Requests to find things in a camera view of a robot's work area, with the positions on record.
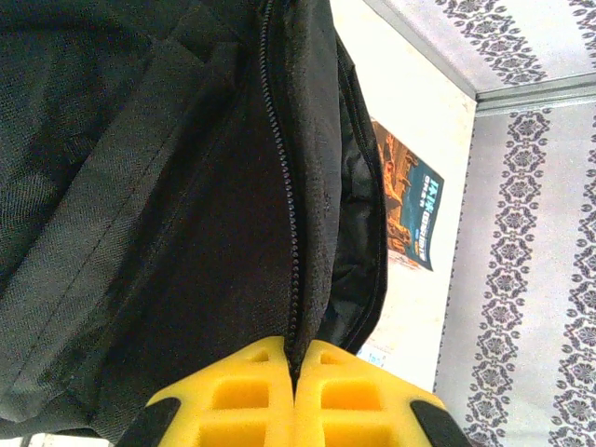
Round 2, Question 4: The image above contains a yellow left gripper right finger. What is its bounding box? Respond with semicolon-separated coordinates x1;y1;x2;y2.
293;338;471;447

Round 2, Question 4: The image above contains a blue and orange canyon book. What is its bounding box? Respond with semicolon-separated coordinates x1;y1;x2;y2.
371;121;445;273

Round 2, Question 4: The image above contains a black fabric backpack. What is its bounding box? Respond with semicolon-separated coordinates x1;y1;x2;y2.
0;0;389;444

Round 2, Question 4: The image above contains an aluminium frame post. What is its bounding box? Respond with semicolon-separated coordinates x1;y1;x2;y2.
475;73;596;117

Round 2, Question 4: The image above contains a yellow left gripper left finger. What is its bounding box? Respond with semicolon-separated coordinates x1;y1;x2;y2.
115;335;298;447

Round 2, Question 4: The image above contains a light blue printed booklet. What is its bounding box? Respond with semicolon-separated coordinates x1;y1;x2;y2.
357;343;388;370

